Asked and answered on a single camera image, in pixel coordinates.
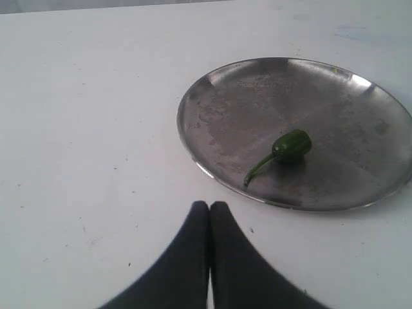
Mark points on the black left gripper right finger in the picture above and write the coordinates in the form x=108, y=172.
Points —
x=241, y=277

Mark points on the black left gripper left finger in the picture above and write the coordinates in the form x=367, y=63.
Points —
x=180, y=276

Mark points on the green vegetable with stem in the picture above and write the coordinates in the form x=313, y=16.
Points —
x=288, y=148

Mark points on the round steel plate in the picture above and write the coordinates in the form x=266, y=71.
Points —
x=361, y=134

